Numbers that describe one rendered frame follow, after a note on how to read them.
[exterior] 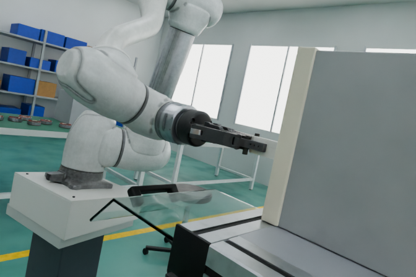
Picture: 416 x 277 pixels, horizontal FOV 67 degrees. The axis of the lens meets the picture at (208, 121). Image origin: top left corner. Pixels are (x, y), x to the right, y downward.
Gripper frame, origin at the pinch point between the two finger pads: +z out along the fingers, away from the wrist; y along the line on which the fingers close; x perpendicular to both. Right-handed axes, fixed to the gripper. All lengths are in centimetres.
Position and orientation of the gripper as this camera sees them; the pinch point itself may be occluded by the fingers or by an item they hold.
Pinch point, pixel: (268, 148)
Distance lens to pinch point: 54.7
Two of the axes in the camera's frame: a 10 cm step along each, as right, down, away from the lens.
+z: 7.2, 1.8, -6.7
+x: 2.0, -9.8, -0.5
